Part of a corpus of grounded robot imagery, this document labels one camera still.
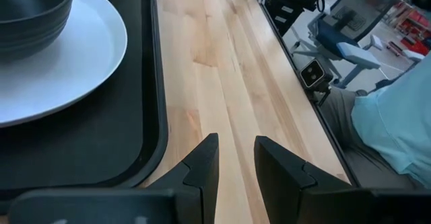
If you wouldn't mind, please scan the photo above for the grey and blue office chair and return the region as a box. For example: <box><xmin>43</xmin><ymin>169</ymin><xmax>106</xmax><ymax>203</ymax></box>
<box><xmin>289</xmin><ymin>0</ymin><xmax>427</xmax><ymax>90</ymax></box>

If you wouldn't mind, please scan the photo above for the black table edge frame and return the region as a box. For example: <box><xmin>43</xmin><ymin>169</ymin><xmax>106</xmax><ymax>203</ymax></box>
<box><xmin>257</xmin><ymin>0</ymin><xmax>361</xmax><ymax>188</ymax></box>

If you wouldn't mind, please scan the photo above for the dark grey ribbed bowl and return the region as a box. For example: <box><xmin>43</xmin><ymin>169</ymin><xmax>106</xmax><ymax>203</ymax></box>
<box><xmin>0</xmin><ymin>0</ymin><xmax>75</xmax><ymax>62</ymax></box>

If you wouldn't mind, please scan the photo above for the black plastic serving tray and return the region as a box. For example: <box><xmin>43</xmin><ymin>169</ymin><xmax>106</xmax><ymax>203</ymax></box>
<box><xmin>0</xmin><ymin>0</ymin><xmax>169</xmax><ymax>215</ymax></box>

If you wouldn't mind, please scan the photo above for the person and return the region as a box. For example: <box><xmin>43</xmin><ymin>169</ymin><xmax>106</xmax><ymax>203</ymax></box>
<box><xmin>318</xmin><ymin>0</ymin><xmax>431</xmax><ymax>190</ymax></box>

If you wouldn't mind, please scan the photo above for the black table-level camera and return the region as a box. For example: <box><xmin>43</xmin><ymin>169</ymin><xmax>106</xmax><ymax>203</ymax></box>
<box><xmin>298</xmin><ymin>58</ymin><xmax>335</xmax><ymax>107</ymax></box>

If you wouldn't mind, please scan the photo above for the black equipment box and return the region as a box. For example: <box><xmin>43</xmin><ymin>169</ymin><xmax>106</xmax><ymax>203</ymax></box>
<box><xmin>264</xmin><ymin>0</ymin><xmax>306</xmax><ymax>36</ymax></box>

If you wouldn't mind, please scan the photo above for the red storage shelving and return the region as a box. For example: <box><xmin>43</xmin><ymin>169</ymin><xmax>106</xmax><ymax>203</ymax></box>
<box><xmin>387</xmin><ymin>0</ymin><xmax>431</xmax><ymax>55</ymax></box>

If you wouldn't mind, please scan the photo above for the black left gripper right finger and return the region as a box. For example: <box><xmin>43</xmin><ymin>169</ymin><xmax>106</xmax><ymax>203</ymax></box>
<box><xmin>253</xmin><ymin>135</ymin><xmax>374</xmax><ymax>224</ymax></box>

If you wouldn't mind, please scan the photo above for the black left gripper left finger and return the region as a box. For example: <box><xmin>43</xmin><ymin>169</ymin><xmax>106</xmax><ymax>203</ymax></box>
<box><xmin>147</xmin><ymin>132</ymin><xmax>220</xmax><ymax>224</ymax></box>

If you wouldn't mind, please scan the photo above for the white round plate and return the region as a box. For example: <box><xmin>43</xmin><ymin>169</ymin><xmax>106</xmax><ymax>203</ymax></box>
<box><xmin>0</xmin><ymin>0</ymin><xmax>128</xmax><ymax>128</ymax></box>

